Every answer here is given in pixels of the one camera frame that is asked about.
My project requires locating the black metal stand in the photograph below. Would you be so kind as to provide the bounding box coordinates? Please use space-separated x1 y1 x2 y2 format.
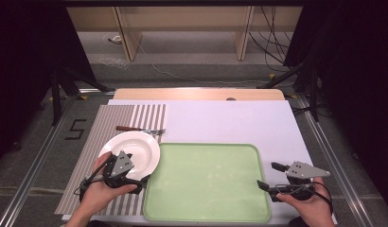
257 41 324 123
48 65 112 127

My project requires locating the bundle of black cables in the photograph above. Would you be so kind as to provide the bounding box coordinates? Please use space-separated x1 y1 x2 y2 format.
248 6 298 73

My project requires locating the white table cover board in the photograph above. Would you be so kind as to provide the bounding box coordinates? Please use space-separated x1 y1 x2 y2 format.
62 98 339 226

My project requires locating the black tape numeral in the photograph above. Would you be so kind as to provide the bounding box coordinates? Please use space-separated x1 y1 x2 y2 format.
64 118 88 141

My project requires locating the white plate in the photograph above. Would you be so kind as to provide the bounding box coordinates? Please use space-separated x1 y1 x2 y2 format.
97 131 161 182

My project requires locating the light green tray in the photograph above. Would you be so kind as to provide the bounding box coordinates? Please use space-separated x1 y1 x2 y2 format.
142 142 273 224

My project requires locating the metal floor rail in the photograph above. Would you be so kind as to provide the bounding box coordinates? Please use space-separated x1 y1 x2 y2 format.
296 94 370 227
0 96 77 227

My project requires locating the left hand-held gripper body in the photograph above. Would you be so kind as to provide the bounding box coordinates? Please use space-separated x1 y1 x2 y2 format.
102 150 143 195

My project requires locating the person's left hand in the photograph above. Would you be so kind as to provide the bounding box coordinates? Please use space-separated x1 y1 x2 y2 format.
79 151 138 213

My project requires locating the dark curtain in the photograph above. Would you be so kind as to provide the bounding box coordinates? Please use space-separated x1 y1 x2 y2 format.
282 0 388 218
0 0 99 166

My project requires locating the person's right hand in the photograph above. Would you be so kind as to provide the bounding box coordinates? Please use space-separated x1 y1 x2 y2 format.
275 176 337 225

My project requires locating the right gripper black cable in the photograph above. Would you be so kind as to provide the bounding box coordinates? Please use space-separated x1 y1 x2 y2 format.
309 181 335 216

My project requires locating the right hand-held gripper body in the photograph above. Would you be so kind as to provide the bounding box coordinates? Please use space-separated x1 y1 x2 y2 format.
269 161 331 202

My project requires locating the fork with wooden handle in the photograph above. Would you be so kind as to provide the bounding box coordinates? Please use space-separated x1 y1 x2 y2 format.
115 125 167 137

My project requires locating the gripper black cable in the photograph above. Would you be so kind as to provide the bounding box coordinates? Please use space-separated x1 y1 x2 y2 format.
309 181 335 216
73 156 116 202

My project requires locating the grey striped placemat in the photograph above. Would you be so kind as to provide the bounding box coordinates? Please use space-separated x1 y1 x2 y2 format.
54 104 168 217

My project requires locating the wooden table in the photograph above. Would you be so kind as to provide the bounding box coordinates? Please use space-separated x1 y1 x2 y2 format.
113 87 286 101

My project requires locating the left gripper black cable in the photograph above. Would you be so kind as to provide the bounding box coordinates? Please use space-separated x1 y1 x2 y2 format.
73 156 116 202

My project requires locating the beige wooden shelf unit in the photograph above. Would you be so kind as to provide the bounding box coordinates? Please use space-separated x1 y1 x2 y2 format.
65 6 304 61

